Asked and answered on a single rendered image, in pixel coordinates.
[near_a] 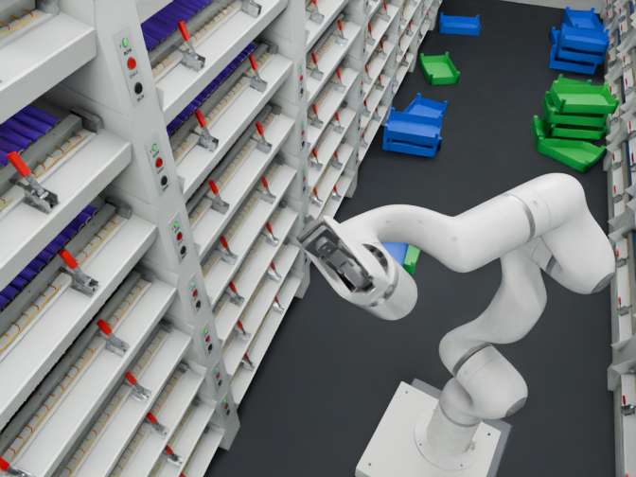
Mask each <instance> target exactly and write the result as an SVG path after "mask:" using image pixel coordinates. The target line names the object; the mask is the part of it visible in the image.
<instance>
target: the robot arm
mask: <svg viewBox="0 0 636 477"><path fill-rule="evenodd" d="M303 222H304V223H305V225H306V226H305V227H304V228H303V229H302V232H301V233H300V234H299V235H298V236H297V237H296V239H297V240H298V241H299V242H300V244H301V246H302V247H303V249H304V250H305V252H306V253H307V254H308V256H309V257H310V259H311V260H312V261H313V263H314V264H315V265H316V267H317V268H318V269H319V270H320V272H321V273H322V274H323V276H324V277H325V278H326V280H327V281H328V282H329V284H330V285H331V286H332V287H333V289H334V290H335V291H336V292H337V293H338V294H340V295H341V296H342V297H343V298H345V299H346V300H348V301H349V302H351V303H353V304H355V305H357V306H359V307H360V308H362V309H365V310H367V311H369V312H370V313H372V314H374V315H376V316H378V317H379V318H381V319H384V320H397V319H400V318H402V317H404V316H406V315H407V314H408V313H409V312H410V311H411V310H412V309H413V307H414V306H415V302H416V299H417V287H416V283H415V281H414V280H413V278H412V277H411V276H410V275H409V274H408V273H407V272H406V271H405V270H404V269H403V268H402V267H401V266H400V265H399V264H398V263H397V262H396V261H395V260H394V259H393V258H392V257H391V256H390V255H389V253H388V252H387V251H386V250H385V249H384V247H383V246H382V245H381V244H382V243H384V242H400V243H405V244H409V245H412V246H414V247H416V248H418V249H420V250H422V251H424V252H425V253H427V254H429V255H430V256H432V257H434V258H435V259H437V260H438V261H439V262H441V263H442V264H444V265H445V266H447V267H448V268H450V269H451V270H453V271H456V272H458V273H467V272H470V271H473V270H475V269H477V268H480V267H482V266H484V265H485V264H487V263H488V262H490V261H492V260H494V259H496V258H498V257H499V258H500V260H501V266H502V282H501V285H500V287H499V289H498V290H497V292H496V294H495V296H494V297H493V299H492V301H491V303H490V304H489V306H488V307H487V309H486V310H485V311H484V312H483V313H482V314H481V315H480V316H479V317H478V318H477V319H475V320H473V321H471V322H469V323H467V324H465V325H462V326H460V327H458V328H455V329H454V330H452V331H450V332H448V333H447V334H446V335H445V336H444V337H443V339H442V340H441V342H440V345H439V355H440V358H441V361H442V362H443V364H445V366H446V367H447V368H448V369H449V371H450V372H451V373H452V374H453V375H454V378H452V379H450V380H449V381H448V382H447V383H446V385H445V387H444V388H443V391H442V393H441V396H440V398H439V400H438V402H437V405H436V407H433V408H431V409H429V410H427V411H425V412H424V413H422V414H421V415H420V417H419V418H418V420H417V421H416V424H415V430H414V437H415V444H416V446H417V448H418V450H419V452H420V453H421V455H422V456H423V457H424V458H425V459H426V460H427V461H428V462H429V463H431V464H432V465H434V466H435V467H437V468H441V469H443V470H447V471H460V470H463V469H466V468H469V467H470V466H471V465H472V464H473V463H474V462H475V461H476V459H477V458H478V455H479V453H480V449H481V440H480V436H479V434H478V431H477V429H478V427H479V426H480V424H481V422H482V420H483V418H488V419H499V418H504V417H507V416H511V415H513V414H515V413H516V412H517V411H518V410H519V409H520V408H521V407H523V405H524V403H525V401H526V399H527V386H526V383H525V381H524V379H523V378H522V376H521V375H520V373H519V372H518V371H517V370H516V369H515V368H514V367H513V366H512V365H511V364H510V362H509V361H508V360H507V359H506V358H505V357H504V356H503V355H502V354H501V353H500V352H499V351H498V350H497V349H496V348H495V347H494V346H493V345H492V344H491V343H494V344H510V343H514V342H516V341H518V340H520V339H522V338H523V337H524V336H525V335H526V334H527V333H528V332H529V331H530V330H531V329H532V327H533V326H534V325H535V323H536V322H537V320H538V319H539V317H540V316H541V314H542V313H543V311H544V309H545V306H546V302H547V293H546V289H545V286H544V283H543V279H542V276H541V273H540V268H541V269H542V270H543V271H544V272H546V273H547V274H548V275H550V276H551V277H552V278H553V279H554V280H556V281H557V282H558V283H559V284H561V285H562V286H564V287H565V288H567V289H569V290H571V291H573V292H577V293H581V294H590V293H594V292H600V291H601V290H602V289H604V288H605V287H606V286H607V285H608V284H609V283H610V281H611V280H612V279H613V275H614V271H615V258H614V253H613V250H612V248H611V245H610V242H609V240H608V238H607V237H606V235H605V234H604V232H603V231H602V229H601V228H600V226H599V225H598V224H597V222H596V221H595V219H594V218H593V217H592V215H591V213H590V211H589V209H588V207H587V204H586V199H585V194H584V190H583V188H582V186H581V184H580V183H579V182H578V181H577V180H576V179H575V178H574V177H572V176H570V175H567V174H563V173H550V174H545V175H542V176H539V177H537V178H535V179H533V180H531V181H529V182H526V183H524V184H522V185H519V186H517V187H515V188H513V189H511V190H509V191H506V192H505V193H503V194H501V195H499V196H497V197H495V198H493V199H491V200H489V201H487V202H485V203H482V204H480V205H478V206H476V207H474V208H472V209H470V210H469V211H467V212H464V213H462V214H460V215H458V216H456V217H448V216H445V215H442V214H439V213H437V212H434V211H432V210H429V209H426V208H422V207H418V206H413V205H406V204H394V205H386V206H383V207H379V208H376V209H373V210H370V211H367V212H365V213H362V214H360V215H358V216H356V217H354V218H351V219H349V220H347V221H344V222H342V223H340V224H339V223H338V222H336V221H335V220H334V219H332V218H331V217H329V216H324V218H323V221H321V220H320V219H315V218H314V217H313V216H312V215H309V216H308V217H307V218H306V219H304V220H303Z"/></svg>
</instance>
